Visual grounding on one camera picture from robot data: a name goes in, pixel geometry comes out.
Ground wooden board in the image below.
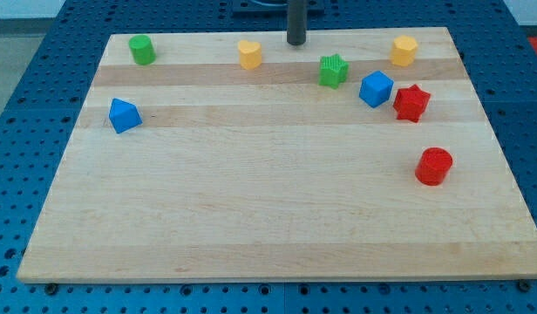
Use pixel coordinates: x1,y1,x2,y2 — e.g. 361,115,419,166
17,27,537,283

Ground yellow heart block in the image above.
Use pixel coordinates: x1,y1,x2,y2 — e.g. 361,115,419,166
237,40,262,70

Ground green star block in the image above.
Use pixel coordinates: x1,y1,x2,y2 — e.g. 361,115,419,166
318,54,349,89

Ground blue cube block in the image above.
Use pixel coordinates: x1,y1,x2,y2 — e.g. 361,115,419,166
359,71,394,108

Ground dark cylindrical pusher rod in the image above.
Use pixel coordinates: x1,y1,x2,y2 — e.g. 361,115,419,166
287,0,307,46

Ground red star block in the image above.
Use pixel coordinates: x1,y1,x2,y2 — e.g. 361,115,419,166
393,85,431,123

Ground green cylinder block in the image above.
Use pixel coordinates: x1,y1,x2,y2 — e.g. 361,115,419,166
128,34,156,65

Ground red cylinder block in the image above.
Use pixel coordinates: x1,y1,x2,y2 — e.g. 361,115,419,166
415,147,453,186

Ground yellow hexagon block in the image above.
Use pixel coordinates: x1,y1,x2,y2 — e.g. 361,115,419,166
390,35,418,67

